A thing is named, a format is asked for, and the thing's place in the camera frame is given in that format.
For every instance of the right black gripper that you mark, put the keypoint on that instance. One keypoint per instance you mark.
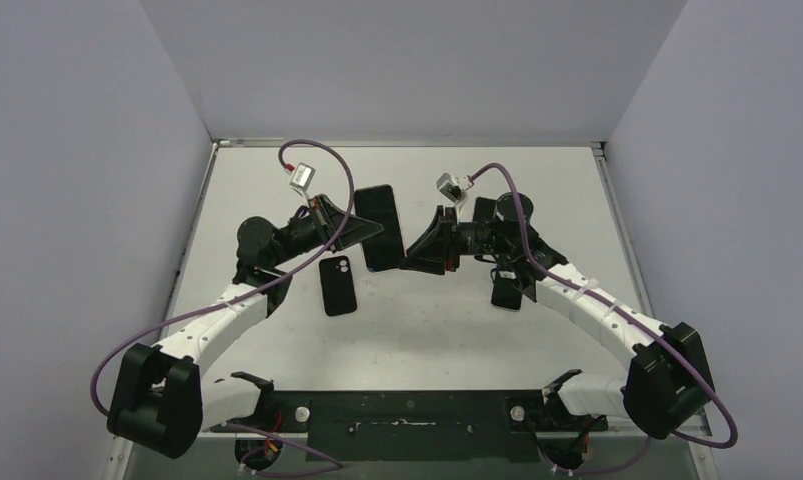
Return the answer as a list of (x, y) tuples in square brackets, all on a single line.
[(450, 240)]

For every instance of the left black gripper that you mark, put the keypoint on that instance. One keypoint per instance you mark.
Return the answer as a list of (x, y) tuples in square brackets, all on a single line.
[(323, 212)]

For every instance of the black phone case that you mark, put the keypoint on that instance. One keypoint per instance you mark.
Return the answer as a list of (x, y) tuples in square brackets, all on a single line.
[(337, 286)]

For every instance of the white-edged black phone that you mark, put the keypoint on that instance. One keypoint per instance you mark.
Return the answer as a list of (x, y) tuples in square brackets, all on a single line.
[(505, 293)]

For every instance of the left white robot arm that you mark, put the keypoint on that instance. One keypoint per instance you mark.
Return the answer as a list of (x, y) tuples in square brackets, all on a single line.
[(160, 400)]

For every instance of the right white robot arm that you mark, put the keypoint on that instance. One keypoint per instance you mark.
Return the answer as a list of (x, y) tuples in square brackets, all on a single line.
[(667, 376)]

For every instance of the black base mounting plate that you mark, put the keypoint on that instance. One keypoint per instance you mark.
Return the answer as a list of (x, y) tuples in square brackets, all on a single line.
[(425, 425)]

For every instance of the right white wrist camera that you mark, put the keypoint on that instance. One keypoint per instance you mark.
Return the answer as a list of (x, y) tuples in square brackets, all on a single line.
[(455, 189)]

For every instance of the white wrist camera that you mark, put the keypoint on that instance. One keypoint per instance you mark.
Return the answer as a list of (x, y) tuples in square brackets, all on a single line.
[(455, 189), (301, 177)]

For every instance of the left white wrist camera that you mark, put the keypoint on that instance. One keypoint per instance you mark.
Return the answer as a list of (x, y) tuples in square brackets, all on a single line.
[(301, 177)]

